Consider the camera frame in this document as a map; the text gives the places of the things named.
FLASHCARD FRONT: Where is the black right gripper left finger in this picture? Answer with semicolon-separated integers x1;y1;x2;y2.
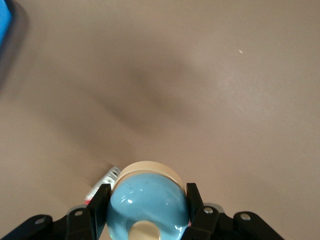
0;183;112;240

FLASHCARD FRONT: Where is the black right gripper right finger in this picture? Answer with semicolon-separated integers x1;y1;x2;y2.
182;182;286;240

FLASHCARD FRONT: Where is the light blue desk bell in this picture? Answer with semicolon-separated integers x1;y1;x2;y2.
106;161;191;240

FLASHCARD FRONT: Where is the white red circuit breaker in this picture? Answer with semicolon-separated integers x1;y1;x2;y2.
84;164;123;205

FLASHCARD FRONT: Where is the blue plastic tray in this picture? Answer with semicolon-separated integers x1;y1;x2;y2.
0;0;13;48

